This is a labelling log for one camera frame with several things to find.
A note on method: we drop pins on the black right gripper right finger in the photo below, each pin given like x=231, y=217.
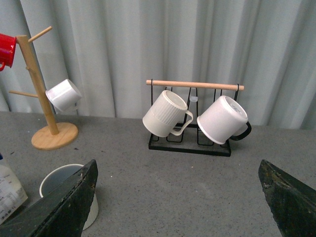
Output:
x=292, y=203

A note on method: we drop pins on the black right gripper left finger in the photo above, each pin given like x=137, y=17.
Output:
x=61, y=213

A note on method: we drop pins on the cream ribbed cup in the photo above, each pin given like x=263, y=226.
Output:
x=56, y=177

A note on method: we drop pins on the wooden mug tree stand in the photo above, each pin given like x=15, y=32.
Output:
x=54, y=135

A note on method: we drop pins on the white mug on tree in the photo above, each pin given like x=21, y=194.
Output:
x=64, y=96

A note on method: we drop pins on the cream ribbed mug on rack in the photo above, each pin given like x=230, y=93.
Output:
x=165, y=113

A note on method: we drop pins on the red enamel mug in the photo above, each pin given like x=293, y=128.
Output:
x=7, y=50

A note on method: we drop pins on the white mug with black handle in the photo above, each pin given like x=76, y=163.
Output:
x=224, y=119

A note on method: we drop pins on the black wire mug rack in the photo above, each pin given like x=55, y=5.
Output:
x=192, y=139

